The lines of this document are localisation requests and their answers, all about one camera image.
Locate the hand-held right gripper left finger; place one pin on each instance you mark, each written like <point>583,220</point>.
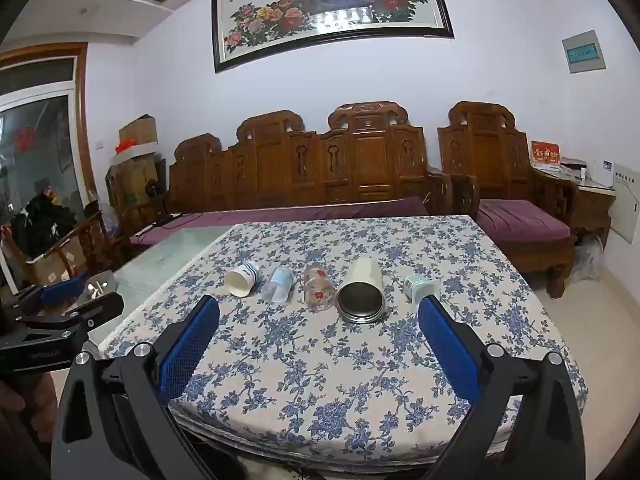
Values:
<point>187,347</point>

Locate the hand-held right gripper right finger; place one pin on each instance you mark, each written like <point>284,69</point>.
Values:
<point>447,347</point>

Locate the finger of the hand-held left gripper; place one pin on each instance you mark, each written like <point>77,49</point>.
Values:
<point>92,312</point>
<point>61,288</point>

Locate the white cup green label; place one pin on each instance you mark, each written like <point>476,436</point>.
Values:
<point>424,287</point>

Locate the white paper cup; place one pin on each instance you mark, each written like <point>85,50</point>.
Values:
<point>240,282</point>

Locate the cream steel-lined cup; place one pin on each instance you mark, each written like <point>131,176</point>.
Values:
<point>362,290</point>

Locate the clear plastic cup blue label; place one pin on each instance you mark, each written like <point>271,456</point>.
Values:
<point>280,285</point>

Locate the clear glass cup red flowers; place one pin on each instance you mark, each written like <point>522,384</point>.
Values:
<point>318,287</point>

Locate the low wooden chair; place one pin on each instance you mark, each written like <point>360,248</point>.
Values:
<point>90,240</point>

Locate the pile of dark clothes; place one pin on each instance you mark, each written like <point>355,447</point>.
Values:
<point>45,222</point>

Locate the blue floral tablecloth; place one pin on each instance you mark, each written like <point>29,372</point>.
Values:
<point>300,365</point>

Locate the large cardboard box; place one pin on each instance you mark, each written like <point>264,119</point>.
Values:
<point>132,180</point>

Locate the black standing fan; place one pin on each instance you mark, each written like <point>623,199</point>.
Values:
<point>154,190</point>

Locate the purple armchair cushion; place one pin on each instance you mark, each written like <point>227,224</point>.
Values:
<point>520,220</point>

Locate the red window ornament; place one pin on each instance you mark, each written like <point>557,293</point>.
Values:
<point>25,139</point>

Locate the orange cloth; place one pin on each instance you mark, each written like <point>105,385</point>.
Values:
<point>125,146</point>

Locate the wooden framed glass door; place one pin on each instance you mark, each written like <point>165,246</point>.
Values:
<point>45,125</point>

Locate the clear plastic bag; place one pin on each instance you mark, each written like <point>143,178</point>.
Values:
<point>590,260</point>

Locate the purple sofa cushion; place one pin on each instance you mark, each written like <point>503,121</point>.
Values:
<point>300,212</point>

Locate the small cardboard box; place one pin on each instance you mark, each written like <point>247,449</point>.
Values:
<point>140,130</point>

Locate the carved wooden armchair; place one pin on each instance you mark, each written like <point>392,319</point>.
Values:
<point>485,155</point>

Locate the wooden side table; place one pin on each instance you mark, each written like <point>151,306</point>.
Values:
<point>595,210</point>

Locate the carved wooden sofa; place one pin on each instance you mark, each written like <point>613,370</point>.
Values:
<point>360,160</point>

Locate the red desk calendar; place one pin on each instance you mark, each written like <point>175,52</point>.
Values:
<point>545,154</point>

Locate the white radiator cover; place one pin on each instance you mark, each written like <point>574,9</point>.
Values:
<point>627,205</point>

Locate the white box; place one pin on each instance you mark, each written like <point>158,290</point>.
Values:
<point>603,174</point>

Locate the framed peacock flower painting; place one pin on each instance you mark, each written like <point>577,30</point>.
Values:
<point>325,5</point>

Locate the grey wall panel box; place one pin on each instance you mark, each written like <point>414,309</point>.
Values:
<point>583,51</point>

